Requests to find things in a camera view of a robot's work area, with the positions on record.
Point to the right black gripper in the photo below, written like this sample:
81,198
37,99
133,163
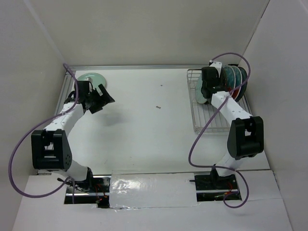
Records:
207,89

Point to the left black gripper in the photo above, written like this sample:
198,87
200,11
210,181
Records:
105,99

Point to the black rim beige plate front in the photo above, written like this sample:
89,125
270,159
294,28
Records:
223,77

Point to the mint floral plate front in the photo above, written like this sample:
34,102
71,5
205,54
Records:
198,94

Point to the mint floral plate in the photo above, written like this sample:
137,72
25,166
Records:
97,79
198,94

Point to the mint floral plate back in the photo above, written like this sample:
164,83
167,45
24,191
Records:
97,79

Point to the red teal plate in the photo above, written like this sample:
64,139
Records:
231,78
238,81

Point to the red teal plate front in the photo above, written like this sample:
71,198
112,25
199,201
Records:
238,81

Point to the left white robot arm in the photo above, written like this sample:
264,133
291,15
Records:
50,146

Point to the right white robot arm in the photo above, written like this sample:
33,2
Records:
246,134

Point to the white tape sheet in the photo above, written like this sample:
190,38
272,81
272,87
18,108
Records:
134,191

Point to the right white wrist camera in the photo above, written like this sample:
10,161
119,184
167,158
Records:
217,65

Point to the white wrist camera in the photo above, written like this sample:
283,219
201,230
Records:
217,65
89,79

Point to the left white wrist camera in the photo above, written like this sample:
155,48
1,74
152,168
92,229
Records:
89,79

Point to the metal wire dish rack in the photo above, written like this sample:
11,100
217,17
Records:
201,113

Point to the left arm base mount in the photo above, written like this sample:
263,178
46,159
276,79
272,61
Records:
97,194

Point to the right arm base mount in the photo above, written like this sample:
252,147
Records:
209,190

